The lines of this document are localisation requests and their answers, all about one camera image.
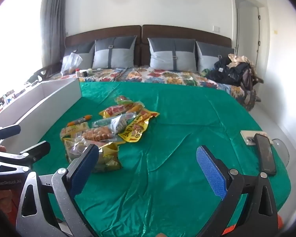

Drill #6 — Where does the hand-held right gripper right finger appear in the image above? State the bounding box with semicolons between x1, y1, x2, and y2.
196;145;279;237

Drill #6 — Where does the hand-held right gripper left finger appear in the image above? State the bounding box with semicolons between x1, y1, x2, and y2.
16;144;100;237

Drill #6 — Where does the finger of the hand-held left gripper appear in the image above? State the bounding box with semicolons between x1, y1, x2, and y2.
0;124;21;150
20;141;51;169

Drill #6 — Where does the clear egg packet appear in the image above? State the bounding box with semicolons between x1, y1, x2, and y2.
64;138;121;173

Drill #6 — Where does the small yellow snack packet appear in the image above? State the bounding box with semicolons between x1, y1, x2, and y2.
60;123;90;139

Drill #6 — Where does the clear meatball packet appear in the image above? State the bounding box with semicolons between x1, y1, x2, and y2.
71;126;124;145

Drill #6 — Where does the orange sausage stick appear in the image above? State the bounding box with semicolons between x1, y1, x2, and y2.
67;115;92;127

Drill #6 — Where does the long clear snack packet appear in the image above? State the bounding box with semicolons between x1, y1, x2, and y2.
92;114;136;129

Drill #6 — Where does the white triangular snack packet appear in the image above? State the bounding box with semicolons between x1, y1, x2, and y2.
110;116;129;134

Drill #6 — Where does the white cardboard box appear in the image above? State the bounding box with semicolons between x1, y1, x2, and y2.
0;78;82;153

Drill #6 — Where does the long red yellow packet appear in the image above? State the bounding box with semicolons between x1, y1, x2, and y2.
99;105;129;119

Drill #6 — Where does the large yellow red-print packet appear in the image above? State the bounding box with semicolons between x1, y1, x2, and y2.
118;110;160;143

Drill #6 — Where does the green-edged snack packet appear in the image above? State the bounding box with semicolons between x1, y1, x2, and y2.
116;96;134;104

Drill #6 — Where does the sausage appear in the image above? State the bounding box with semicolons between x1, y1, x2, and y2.
125;101;145;114

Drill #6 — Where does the green blanket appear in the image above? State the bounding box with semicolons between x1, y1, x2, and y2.
32;81;291;237

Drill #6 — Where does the black smartphone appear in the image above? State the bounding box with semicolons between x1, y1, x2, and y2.
255;133;277;176

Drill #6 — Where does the dark green cloth bundle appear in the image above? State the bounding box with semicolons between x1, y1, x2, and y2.
27;69;47;83

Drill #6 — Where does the clear glass bowl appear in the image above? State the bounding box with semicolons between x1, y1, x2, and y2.
271;138;290;168

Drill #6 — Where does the clear plastic bag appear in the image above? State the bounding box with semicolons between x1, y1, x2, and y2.
60;52;83;76

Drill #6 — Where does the large window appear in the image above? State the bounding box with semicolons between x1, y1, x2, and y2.
0;0;43;97

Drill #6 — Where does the dark brown bag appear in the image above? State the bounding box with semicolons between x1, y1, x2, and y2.
240;63;264;104

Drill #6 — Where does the black clothes pile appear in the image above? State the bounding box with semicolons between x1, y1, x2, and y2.
207;55;252;84

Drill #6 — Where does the grey two-tone pillow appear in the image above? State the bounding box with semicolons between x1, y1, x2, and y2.
92;36;137;69
147;38;197;72
62;41;95;70
196;41;235;73

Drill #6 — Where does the beige patterned cloth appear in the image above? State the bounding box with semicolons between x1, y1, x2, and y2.
228;54;256;68

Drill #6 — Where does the grey curtain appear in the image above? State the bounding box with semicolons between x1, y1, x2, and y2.
41;0;67;68

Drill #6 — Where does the brown headboard panel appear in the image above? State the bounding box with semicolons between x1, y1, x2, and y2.
65;25;141;67
141;25;235;67

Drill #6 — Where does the white door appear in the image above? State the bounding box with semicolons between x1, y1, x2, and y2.
233;0;267;79

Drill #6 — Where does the black cable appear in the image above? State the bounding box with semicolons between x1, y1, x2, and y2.
111;67;134;82

